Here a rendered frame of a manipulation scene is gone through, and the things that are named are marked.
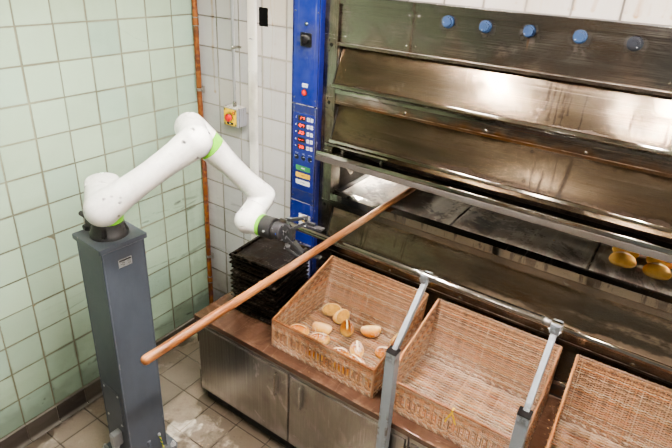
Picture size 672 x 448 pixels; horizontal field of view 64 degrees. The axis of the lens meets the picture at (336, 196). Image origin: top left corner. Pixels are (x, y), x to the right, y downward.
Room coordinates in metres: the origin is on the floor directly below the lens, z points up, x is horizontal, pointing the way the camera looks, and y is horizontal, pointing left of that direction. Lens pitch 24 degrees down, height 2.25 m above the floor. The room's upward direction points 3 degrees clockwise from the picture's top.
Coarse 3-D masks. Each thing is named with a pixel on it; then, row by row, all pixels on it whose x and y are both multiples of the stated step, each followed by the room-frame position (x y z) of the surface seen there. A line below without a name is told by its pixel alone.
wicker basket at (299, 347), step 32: (320, 288) 2.29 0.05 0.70; (352, 288) 2.26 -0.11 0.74; (384, 288) 2.19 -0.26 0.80; (288, 320) 2.09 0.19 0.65; (320, 320) 2.18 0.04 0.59; (352, 320) 2.20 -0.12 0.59; (384, 320) 2.13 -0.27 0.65; (416, 320) 2.00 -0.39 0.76; (288, 352) 1.93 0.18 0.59; (320, 352) 1.84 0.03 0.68; (352, 384) 1.74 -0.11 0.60
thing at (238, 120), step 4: (232, 104) 2.76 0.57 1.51; (224, 108) 2.71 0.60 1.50; (228, 108) 2.70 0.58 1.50; (232, 108) 2.69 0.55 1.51; (236, 108) 2.69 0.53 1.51; (240, 108) 2.69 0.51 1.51; (244, 108) 2.71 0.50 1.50; (224, 112) 2.71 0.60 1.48; (228, 112) 2.70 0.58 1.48; (236, 112) 2.67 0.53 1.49; (240, 112) 2.69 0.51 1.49; (244, 112) 2.71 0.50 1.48; (224, 116) 2.72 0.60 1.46; (232, 116) 2.68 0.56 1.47; (236, 116) 2.67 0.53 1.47; (240, 116) 2.69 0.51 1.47; (244, 116) 2.71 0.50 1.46; (224, 120) 2.72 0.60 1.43; (232, 120) 2.68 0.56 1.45; (236, 120) 2.67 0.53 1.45; (240, 120) 2.69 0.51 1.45; (244, 120) 2.71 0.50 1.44; (228, 124) 2.70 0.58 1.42; (232, 124) 2.68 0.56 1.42; (236, 124) 2.67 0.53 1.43; (240, 124) 2.69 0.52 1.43; (244, 124) 2.71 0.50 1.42
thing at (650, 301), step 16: (336, 192) 2.43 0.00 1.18; (368, 208) 2.30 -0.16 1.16; (416, 224) 2.16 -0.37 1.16; (432, 224) 2.14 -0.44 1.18; (464, 240) 2.04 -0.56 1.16; (480, 240) 2.01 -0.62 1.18; (496, 240) 2.02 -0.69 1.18; (512, 256) 1.92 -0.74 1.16; (528, 256) 1.90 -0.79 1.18; (544, 256) 1.90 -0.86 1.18; (560, 272) 1.82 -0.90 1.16; (576, 272) 1.79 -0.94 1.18; (592, 272) 1.80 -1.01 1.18; (608, 288) 1.72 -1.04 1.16; (624, 288) 1.70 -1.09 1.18; (640, 288) 1.70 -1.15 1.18; (656, 304) 1.63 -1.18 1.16
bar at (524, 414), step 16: (368, 256) 1.86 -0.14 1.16; (384, 256) 1.84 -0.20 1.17; (416, 272) 1.75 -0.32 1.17; (448, 288) 1.68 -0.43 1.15; (464, 288) 1.65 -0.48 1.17; (416, 304) 1.67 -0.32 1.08; (496, 304) 1.57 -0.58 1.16; (512, 304) 1.56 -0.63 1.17; (544, 320) 1.49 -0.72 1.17; (560, 320) 1.49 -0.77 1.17; (400, 336) 1.59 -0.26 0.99; (544, 352) 1.42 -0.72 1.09; (384, 368) 1.55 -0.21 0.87; (544, 368) 1.38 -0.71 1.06; (384, 384) 1.54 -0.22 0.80; (384, 400) 1.54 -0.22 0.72; (528, 400) 1.32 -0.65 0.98; (384, 416) 1.54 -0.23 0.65; (528, 416) 1.28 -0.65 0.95; (384, 432) 1.53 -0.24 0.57; (512, 432) 1.29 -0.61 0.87
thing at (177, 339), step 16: (384, 208) 2.24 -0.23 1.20; (352, 224) 2.04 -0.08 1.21; (336, 240) 1.92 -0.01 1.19; (304, 256) 1.76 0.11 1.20; (288, 272) 1.67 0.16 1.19; (256, 288) 1.54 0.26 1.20; (224, 304) 1.44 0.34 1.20; (208, 320) 1.36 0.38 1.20; (176, 336) 1.27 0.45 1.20; (160, 352) 1.21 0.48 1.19
